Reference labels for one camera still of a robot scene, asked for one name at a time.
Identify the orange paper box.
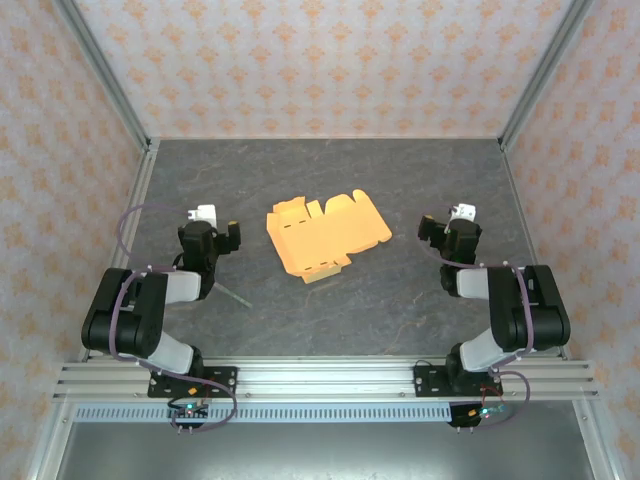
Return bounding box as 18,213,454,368
265,188,394,285

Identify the grey metal sheet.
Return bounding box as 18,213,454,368
54,422,596,480

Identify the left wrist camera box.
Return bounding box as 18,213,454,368
187,203,218,225

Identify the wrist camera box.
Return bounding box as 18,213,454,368
448,203,478,224
187,203,218,225

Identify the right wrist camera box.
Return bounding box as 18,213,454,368
448,203,478,224

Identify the aluminium table side rail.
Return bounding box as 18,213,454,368
499,142,571,361
77,139,161,362

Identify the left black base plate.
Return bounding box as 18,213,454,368
147,366,239,399

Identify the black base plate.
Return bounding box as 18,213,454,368
413,364,504,400
147,366,239,399

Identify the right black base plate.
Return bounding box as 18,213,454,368
413,364,504,400

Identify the aluminium mounting rail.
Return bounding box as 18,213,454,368
52,360,600,401

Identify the aluminium frame post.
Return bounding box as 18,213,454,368
498,0,599,151
52,0,154,154

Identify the slotted grey cable duct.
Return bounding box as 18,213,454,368
73,404,454,424

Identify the aluminium frame bar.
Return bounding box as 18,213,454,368
572,399,619,480
27,399,76,480

